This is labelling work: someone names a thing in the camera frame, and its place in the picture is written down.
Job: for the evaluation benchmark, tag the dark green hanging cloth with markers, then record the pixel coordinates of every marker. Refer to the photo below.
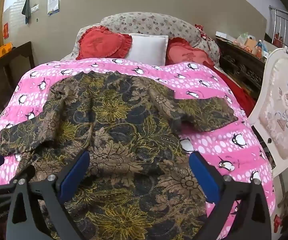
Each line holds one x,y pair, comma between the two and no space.
26,10

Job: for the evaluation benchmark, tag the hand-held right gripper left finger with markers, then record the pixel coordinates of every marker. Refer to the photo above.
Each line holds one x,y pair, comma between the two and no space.
74,176

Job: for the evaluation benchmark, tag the pink penguin blanket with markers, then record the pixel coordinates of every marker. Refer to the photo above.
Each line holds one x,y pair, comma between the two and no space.
208,141

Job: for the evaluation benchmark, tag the white pillow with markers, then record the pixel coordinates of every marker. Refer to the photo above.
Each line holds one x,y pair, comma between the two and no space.
146,47

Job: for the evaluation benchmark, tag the red ruffled cushion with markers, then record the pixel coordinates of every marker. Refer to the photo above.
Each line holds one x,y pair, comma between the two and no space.
201,31

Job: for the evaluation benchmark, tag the red paper wall sticker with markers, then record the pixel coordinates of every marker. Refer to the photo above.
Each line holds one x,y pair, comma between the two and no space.
6,30

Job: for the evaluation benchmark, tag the white wall socket strip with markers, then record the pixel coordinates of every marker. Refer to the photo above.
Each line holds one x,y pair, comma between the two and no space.
34,8

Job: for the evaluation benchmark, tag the orange paper bag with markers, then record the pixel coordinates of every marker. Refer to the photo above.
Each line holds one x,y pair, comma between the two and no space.
251,45

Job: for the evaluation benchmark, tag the white flat box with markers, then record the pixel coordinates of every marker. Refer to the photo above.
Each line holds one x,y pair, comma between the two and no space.
223,35

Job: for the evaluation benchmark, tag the dark wooden side cabinet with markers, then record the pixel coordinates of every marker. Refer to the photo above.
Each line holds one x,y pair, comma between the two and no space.
9,75

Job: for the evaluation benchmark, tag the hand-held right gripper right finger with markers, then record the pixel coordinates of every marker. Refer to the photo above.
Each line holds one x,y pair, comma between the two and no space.
205,177

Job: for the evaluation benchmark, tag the red heart pillow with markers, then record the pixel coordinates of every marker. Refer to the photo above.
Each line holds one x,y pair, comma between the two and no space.
101,42
186,53

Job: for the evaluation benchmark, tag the metal stair railing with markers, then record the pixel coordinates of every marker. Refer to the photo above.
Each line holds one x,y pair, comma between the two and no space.
281,22

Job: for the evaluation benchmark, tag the clear plastic bag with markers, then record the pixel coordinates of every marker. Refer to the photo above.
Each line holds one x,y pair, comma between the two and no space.
241,39

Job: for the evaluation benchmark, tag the orange plastic basin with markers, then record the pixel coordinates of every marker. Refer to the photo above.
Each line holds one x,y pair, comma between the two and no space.
3,51

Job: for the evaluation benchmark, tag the white upholstered chair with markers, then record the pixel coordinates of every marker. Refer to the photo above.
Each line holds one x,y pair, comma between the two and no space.
281,115

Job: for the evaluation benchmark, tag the dark floral shirt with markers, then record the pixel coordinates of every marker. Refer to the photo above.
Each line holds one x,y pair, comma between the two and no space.
124,120

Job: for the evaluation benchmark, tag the red bedsheet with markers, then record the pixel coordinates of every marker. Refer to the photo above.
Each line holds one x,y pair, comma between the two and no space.
238,92

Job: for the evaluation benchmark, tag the blue bottle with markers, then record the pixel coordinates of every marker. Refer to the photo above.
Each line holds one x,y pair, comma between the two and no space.
259,48

